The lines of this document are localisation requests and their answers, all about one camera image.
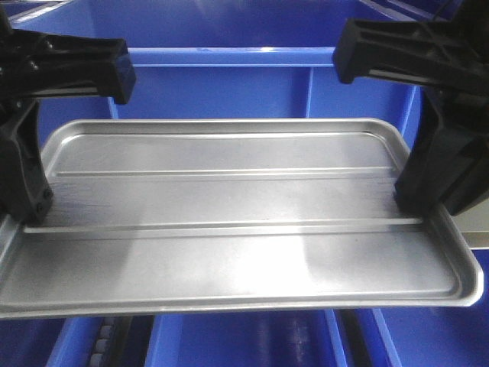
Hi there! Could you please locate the blue bin lower centre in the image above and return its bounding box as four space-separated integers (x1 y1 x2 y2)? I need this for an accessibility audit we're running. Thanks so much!
145 310 348 366

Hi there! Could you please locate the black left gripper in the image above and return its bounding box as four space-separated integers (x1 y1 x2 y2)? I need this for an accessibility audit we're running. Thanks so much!
1 10 136 225

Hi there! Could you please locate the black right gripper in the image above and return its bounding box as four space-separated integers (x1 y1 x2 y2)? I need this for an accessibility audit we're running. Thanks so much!
332 1 488 215

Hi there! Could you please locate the blue bin lower left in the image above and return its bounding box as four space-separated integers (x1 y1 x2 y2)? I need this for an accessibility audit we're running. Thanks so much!
1 317 102 366

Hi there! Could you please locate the steel rack front rail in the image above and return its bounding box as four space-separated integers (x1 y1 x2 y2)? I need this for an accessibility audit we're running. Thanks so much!
454 205 488 249

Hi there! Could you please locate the lower roller track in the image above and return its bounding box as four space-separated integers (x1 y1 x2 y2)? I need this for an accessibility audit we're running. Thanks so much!
88 317 117 367

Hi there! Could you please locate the silver metal tray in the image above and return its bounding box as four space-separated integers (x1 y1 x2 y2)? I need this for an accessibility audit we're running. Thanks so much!
1 119 484 319

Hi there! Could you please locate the blue bin lower right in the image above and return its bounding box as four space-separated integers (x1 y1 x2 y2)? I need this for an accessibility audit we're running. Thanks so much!
348 250 488 366

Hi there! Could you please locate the blue bin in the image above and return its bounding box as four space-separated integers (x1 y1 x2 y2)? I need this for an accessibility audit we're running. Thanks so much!
1 317 102 366
348 250 488 366
145 310 348 366

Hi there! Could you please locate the blue box middle shelf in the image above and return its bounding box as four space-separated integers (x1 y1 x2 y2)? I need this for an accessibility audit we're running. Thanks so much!
15 0 425 154

